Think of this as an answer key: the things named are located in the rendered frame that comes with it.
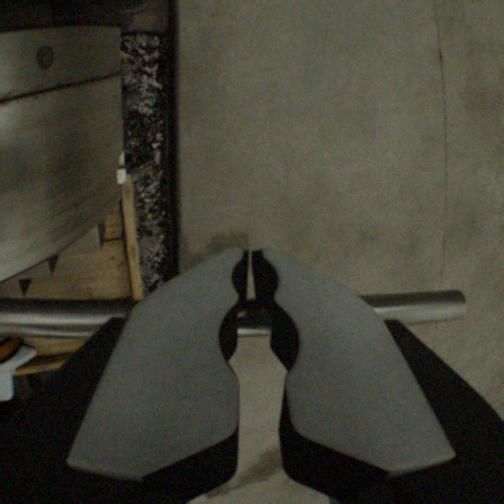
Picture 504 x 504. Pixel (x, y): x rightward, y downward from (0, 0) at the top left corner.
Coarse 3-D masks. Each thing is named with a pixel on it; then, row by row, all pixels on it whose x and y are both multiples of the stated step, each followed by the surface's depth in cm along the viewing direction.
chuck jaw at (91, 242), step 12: (96, 228) 29; (84, 240) 29; (96, 240) 29; (60, 252) 29; (72, 252) 29; (84, 252) 30; (48, 264) 29; (24, 276) 29; (36, 276) 30; (48, 276) 30; (0, 288) 29; (12, 288) 30; (24, 288) 31
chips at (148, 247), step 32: (128, 32) 70; (160, 32) 73; (128, 64) 73; (160, 64) 77; (128, 96) 73; (160, 96) 79; (128, 128) 76; (160, 128) 81; (128, 160) 81; (160, 160) 85; (160, 192) 87; (160, 224) 93; (160, 256) 92
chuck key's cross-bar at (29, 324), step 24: (0, 312) 10; (24, 312) 10; (48, 312) 11; (72, 312) 11; (96, 312) 11; (120, 312) 11; (240, 312) 12; (264, 312) 12; (384, 312) 13; (408, 312) 13; (432, 312) 14; (456, 312) 14; (24, 336) 11; (48, 336) 11; (72, 336) 11; (240, 336) 12
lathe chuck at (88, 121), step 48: (48, 96) 18; (96, 96) 22; (0, 144) 16; (48, 144) 19; (96, 144) 23; (0, 192) 17; (48, 192) 20; (96, 192) 24; (0, 240) 18; (48, 240) 20
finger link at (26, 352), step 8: (24, 352) 35; (32, 352) 35; (16, 360) 34; (24, 360) 34; (0, 368) 32; (8, 368) 33; (0, 376) 33; (8, 376) 34; (0, 384) 34; (8, 384) 34; (0, 392) 34; (8, 392) 35
